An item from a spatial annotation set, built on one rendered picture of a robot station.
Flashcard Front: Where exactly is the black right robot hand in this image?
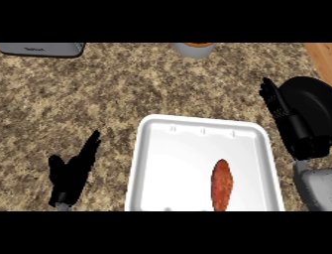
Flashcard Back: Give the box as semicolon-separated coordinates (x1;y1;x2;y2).
257;76;332;163

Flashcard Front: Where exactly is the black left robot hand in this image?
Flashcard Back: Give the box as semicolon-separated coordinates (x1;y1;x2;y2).
46;129;102;209

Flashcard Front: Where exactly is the orange sweet potato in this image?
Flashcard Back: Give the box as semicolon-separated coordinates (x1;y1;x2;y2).
210;158;236;212

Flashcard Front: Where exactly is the white rectangular tray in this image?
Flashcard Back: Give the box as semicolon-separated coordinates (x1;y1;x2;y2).
123;113;286;212

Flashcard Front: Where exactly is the grey cylindrical container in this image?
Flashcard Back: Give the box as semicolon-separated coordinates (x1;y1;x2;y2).
173;42;217;60

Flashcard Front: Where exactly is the grey appliance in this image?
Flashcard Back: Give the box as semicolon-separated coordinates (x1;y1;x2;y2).
0;42;87;60

